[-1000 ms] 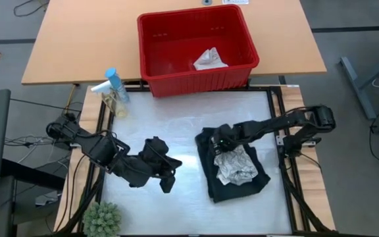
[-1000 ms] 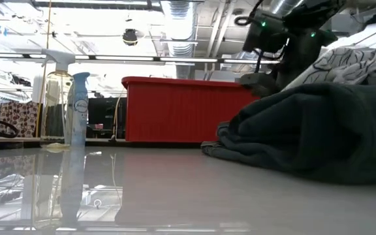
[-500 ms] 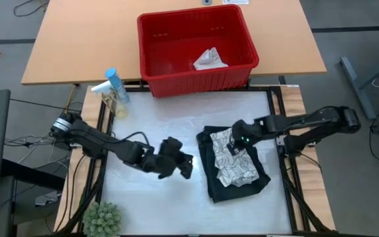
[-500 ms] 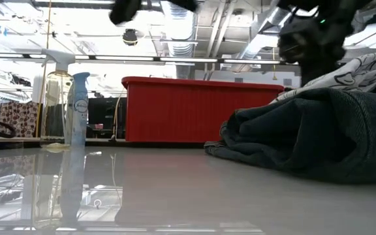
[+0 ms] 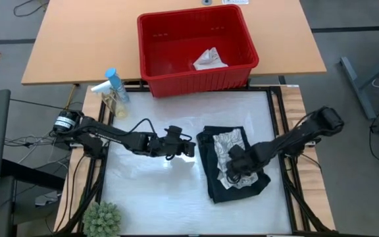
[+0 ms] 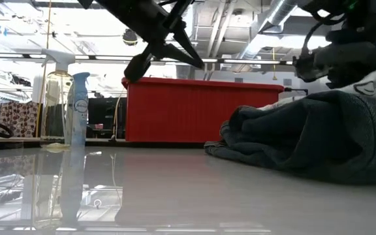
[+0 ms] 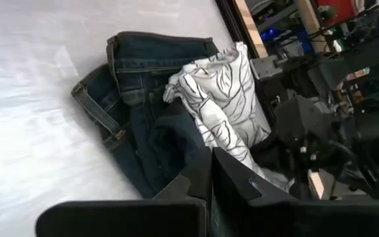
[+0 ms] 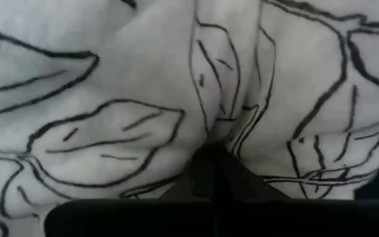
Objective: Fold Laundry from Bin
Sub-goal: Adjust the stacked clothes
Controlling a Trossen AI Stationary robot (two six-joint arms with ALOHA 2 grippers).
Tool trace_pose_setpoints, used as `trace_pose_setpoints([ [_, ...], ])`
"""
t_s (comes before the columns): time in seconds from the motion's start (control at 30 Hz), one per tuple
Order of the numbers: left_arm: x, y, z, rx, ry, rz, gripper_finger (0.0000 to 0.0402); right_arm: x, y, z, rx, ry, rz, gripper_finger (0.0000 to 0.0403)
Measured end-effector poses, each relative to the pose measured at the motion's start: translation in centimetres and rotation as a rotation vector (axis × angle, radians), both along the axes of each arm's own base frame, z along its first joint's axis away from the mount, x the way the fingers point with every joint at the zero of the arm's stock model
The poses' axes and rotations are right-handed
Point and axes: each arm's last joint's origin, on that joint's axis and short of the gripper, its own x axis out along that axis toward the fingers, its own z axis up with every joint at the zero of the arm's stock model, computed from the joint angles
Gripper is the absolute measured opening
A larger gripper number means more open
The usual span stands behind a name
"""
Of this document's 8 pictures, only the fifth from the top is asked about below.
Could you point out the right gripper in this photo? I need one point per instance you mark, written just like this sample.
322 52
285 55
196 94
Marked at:
247 163

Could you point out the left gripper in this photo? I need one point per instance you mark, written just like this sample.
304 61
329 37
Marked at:
169 148

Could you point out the dark blue denim jeans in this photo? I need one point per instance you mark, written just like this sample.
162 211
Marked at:
209 164

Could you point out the white black-patterned garment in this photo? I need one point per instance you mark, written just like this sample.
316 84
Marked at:
224 145

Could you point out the red plastic laundry bin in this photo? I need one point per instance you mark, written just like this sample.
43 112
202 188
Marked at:
176 82

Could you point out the plain white garment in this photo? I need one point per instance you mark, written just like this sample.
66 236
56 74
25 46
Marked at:
209 61

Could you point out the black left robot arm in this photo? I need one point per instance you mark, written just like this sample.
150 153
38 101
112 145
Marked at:
110 135

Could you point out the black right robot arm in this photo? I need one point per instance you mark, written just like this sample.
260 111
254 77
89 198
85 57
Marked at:
304 131

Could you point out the clear spray bottle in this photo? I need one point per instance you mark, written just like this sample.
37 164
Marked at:
117 105

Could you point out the blue air freshener bottle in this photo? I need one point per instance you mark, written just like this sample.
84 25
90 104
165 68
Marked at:
117 84

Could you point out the green faux plant in pot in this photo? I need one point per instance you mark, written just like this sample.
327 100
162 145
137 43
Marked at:
102 219

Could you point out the grey metal desk leg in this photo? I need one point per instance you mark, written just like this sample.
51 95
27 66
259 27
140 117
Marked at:
357 82

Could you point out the grey desk grommet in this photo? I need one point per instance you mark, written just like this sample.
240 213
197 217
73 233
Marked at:
207 2

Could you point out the tan wooden desk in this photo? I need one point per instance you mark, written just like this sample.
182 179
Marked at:
87 39

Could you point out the white desk label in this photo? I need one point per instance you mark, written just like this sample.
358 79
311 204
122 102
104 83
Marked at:
235 1

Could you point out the white paper scrap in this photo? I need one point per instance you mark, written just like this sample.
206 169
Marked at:
46 199

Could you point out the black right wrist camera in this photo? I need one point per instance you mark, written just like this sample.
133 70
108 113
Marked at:
237 152

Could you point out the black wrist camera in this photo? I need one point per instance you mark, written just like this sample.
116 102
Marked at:
174 132
237 152

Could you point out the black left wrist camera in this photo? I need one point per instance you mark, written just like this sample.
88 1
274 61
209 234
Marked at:
174 132

